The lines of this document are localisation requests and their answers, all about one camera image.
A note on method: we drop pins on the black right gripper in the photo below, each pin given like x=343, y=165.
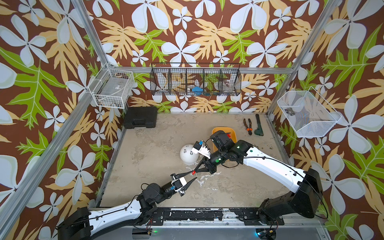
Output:
x=208, y=164

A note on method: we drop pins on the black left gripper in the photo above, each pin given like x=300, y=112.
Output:
x=175, y=176

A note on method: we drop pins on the white dome screw fixture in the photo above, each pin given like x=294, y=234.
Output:
x=187, y=156

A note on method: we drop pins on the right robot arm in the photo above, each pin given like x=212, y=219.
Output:
x=305, y=188

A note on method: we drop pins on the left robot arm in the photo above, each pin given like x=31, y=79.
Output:
x=85, y=224

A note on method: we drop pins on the yellow plastic tray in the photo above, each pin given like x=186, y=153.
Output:
x=223, y=138

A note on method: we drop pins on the green pipe wrench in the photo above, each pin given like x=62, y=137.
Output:
x=259, y=129

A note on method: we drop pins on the black plastic tool case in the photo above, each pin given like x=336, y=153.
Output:
x=140, y=117

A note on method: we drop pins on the white mesh basket right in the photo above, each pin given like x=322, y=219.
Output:
x=308, y=113

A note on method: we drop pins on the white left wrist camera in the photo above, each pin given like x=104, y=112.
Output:
x=179, y=183

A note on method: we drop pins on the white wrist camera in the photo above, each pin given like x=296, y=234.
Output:
x=201, y=148
x=179, y=183

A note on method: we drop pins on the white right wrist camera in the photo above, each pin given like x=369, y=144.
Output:
x=201, y=148

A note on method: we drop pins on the orange handled pliers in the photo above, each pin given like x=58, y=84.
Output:
x=248, y=126

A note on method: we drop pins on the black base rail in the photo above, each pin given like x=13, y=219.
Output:
x=246, y=216

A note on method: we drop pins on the black wire basket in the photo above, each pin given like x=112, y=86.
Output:
x=183, y=79

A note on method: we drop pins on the white wire basket left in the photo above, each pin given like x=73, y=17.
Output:
x=111, y=87

